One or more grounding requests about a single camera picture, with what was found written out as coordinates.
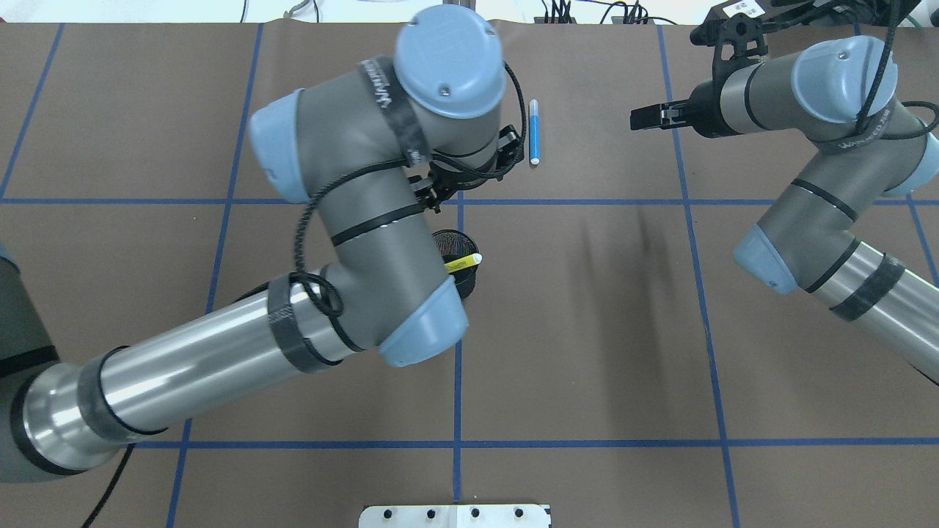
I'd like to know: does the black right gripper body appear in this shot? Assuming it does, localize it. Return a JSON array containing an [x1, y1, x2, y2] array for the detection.
[[685, 79, 734, 139]]

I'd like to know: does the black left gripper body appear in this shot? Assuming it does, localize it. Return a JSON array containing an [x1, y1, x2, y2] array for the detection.
[[408, 163, 463, 213]]

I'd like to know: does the yellow highlighter pen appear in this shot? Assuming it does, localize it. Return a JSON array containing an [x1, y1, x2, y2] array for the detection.
[[445, 253, 483, 274]]

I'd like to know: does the blue marker pen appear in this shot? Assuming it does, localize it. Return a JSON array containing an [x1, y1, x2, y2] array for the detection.
[[527, 99, 541, 166]]

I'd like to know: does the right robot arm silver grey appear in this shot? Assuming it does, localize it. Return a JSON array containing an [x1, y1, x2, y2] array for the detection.
[[629, 34, 937, 382]]

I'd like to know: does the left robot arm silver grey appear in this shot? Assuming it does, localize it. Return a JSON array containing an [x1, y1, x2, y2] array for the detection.
[[2, 4, 523, 483]]

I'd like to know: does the black mesh pen cup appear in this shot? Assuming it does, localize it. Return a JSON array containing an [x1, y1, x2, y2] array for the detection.
[[432, 230, 482, 301]]

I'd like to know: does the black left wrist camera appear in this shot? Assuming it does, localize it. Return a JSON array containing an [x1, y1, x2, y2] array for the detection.
[[495, 124, 525, 172]]

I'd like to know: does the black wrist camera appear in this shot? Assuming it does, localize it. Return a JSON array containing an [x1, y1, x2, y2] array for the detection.
[[690, 12, 769, 69], [495, 124, 525, 172]]

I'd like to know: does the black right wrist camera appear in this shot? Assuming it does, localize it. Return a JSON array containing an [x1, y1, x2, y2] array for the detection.
[[690, 12, 769, 69]]

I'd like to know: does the white central pedestal column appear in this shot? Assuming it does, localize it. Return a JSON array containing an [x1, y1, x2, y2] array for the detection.
[[358, 504, 553, 527]]

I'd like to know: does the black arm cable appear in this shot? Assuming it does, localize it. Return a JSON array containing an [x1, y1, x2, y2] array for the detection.
[[81, 59, 529, 528]]

